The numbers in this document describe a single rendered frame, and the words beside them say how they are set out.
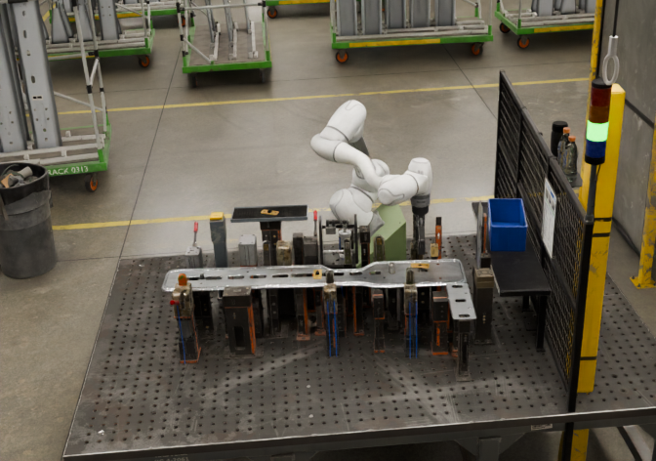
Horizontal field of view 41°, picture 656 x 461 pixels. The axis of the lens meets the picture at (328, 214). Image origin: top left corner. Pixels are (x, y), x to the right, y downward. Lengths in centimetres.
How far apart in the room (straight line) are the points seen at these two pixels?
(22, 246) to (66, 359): 115
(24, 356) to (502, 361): 297
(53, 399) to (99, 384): 122
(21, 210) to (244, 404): 292
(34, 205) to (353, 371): 305
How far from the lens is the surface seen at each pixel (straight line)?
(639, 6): 595
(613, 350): 418
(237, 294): 390
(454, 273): 405
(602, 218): 348
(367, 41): 1060
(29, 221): 633
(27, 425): 513
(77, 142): 811
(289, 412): 373
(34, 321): 601
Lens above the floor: 302
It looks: 26 degrees down
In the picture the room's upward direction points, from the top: 3 degrees counter-clockwise
